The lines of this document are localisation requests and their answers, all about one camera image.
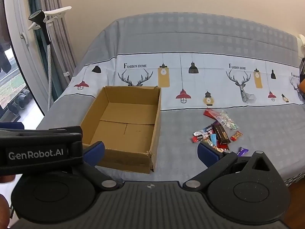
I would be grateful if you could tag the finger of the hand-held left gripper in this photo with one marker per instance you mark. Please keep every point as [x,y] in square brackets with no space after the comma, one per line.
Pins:
[12,125]

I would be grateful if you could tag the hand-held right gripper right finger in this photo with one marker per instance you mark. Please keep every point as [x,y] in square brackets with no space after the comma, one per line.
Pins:
[207,156]

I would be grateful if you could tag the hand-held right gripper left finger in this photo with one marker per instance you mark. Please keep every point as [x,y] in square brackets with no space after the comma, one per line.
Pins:
[93,153]

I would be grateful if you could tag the small red snack packet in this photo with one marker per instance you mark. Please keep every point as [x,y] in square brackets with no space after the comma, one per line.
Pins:
[222,148]

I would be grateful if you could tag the brown cardboard box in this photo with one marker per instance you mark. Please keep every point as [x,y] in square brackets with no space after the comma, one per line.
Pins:
[124,133]

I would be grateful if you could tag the clear candy bag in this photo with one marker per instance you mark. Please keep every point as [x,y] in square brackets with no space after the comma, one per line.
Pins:
[227,121]

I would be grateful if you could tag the red snack packet clear seal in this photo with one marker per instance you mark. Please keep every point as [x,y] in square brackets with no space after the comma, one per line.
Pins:
[211,113]

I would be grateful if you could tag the colourful striped snack bar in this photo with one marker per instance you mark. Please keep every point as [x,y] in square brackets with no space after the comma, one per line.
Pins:
[208,143]

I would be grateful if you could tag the dark shoe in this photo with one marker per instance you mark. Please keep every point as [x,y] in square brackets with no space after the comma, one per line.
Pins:
[23,97]
[13,108]

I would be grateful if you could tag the blue snack packet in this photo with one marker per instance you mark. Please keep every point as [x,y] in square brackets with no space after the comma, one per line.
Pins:
[213,138]

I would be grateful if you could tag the dark red snack bar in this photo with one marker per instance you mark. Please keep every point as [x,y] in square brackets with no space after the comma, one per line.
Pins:
[199,138]

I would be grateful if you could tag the black chocolate bar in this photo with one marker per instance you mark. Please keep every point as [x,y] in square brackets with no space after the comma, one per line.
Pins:
[221,134]

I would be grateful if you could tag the white snack packet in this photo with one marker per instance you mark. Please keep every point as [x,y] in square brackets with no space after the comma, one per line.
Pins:
[205,130]

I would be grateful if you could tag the grey printed bed sheet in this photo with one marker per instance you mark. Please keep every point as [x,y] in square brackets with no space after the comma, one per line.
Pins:
[181,133]

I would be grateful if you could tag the orange candy wrapper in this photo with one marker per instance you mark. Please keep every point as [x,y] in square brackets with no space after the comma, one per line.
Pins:
[236,136]

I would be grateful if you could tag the purple candy wrapper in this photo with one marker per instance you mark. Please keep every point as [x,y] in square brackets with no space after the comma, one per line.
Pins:
[243,151]

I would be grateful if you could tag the dark hanging cloth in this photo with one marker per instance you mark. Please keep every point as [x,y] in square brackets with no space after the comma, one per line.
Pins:
[4,59]

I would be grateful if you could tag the black garment steamer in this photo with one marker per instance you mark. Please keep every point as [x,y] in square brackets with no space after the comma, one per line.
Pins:
[37,16]

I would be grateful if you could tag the orange cushion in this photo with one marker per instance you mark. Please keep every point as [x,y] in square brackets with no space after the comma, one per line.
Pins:
[302,85]

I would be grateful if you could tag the white steamer hanger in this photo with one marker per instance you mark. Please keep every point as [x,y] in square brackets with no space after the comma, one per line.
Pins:
[59,10]

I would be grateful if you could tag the dark fuzzy cloth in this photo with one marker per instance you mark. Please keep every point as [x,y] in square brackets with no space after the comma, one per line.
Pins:
[302,69]

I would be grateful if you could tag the white bedside object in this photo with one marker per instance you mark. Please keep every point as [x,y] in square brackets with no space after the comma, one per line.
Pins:
[302,41]

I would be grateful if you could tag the white window frame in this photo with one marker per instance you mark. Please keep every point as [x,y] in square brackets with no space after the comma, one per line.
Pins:
[23,59]

